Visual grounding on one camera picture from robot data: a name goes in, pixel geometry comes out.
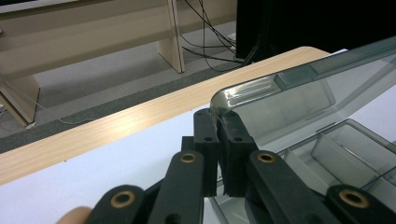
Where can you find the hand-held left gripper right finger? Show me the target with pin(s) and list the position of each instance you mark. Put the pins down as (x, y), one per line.
(235, 146)

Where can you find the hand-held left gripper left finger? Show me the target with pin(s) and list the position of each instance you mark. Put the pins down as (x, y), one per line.
(207, 140)

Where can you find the grey transparent compartment box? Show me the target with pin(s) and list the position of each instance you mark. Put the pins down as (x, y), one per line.
(295, 102)

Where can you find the light wooden table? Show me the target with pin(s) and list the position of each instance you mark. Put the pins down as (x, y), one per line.
(124, 124)

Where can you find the black curtain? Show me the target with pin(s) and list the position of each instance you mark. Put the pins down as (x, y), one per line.
(311, 25)

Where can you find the light wooden bench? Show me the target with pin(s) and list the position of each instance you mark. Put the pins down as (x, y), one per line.
(93, 40)

